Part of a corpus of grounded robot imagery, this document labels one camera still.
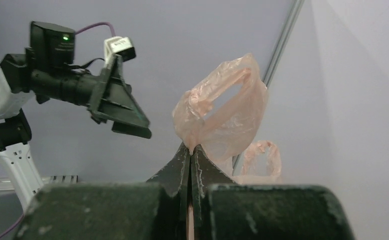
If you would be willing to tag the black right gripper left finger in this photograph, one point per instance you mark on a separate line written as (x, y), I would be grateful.
(150, 210)

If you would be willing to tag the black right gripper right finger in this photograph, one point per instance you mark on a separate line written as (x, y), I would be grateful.
(222, 209)

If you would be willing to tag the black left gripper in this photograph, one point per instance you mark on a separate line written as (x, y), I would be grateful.
(104, 96)

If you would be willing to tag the pink translucent trash bag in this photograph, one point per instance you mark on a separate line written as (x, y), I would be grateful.
(223, 113)

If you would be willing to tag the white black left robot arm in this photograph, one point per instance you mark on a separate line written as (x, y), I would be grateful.
(47, 71)

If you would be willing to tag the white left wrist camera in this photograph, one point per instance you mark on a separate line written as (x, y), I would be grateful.
(118, 45)

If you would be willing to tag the right aluminium corner post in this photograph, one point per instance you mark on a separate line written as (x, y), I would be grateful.
(282, 40)

